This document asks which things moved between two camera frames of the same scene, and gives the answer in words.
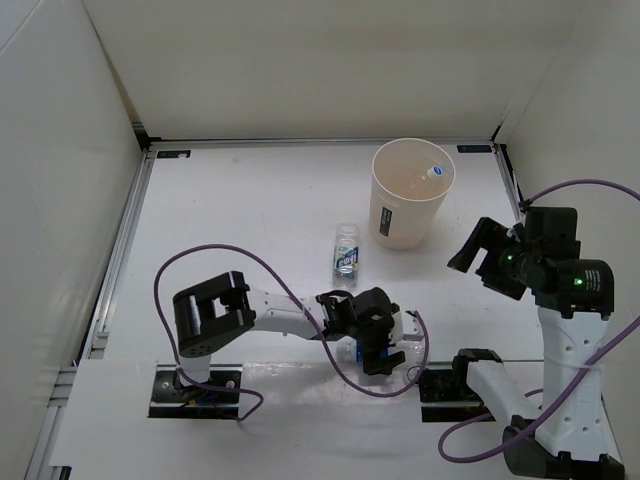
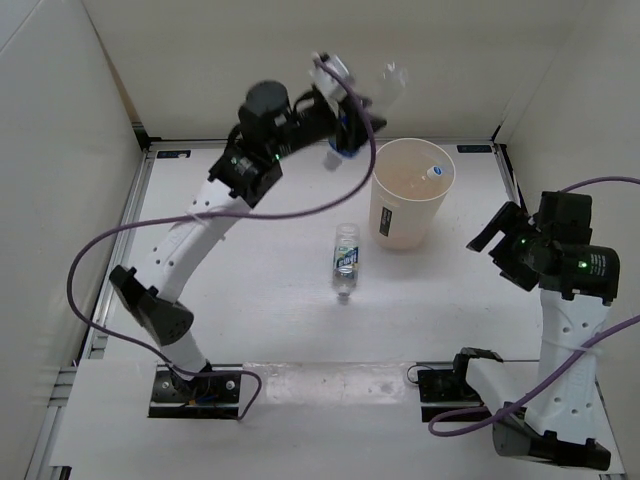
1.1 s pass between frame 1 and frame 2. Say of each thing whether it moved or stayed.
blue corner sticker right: stayed
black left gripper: moved
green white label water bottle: stayed
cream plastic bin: stayed
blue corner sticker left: stayed
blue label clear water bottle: moved
